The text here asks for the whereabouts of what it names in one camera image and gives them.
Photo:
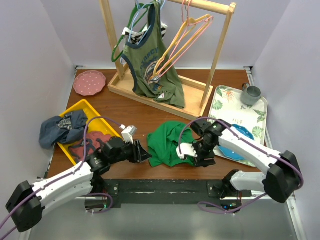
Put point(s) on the yellow clothes hanger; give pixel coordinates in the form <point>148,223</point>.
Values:
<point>175,43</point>

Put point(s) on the blue grey shirt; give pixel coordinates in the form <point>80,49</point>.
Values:
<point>67,129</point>

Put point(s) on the blue polka dot plate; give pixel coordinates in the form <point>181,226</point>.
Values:
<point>230,154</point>

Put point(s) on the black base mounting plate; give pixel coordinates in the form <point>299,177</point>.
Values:
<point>168,192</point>

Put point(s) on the floral serving tray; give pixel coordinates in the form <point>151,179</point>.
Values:
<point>252,120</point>

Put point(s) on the pink clothes hanger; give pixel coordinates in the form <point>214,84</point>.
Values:
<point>186,42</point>

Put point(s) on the black white striped garment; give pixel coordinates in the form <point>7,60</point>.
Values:
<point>136,37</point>

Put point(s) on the green clothes hanger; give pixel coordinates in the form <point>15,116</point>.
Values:
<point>125,37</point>

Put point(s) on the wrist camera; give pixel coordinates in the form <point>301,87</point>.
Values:
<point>186,149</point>
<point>128,133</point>

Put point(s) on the wooden clothes rack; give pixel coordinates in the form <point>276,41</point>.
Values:
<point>197,16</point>

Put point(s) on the grey metal mug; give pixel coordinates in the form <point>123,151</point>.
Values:
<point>250,94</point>

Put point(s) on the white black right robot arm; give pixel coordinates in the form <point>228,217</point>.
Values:
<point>279,173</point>

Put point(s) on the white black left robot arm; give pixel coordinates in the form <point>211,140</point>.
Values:
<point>29,203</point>

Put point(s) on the yellow plastic bin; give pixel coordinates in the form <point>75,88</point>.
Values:
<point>100,124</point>

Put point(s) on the olive green tank top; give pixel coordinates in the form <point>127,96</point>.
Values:
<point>142,60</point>

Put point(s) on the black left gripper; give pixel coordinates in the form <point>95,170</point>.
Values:
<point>139,154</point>

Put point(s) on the red navy tank top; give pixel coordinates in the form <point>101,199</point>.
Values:
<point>94,141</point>

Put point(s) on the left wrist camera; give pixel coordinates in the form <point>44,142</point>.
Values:
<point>128,133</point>

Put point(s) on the light blue clothes hanger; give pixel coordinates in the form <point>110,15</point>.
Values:
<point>161,3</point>

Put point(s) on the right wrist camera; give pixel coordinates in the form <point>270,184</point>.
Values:
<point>186,149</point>

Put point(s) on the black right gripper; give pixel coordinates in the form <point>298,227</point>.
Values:
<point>200,160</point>

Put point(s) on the pink polka dot plate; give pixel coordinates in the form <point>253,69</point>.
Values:
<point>89,83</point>

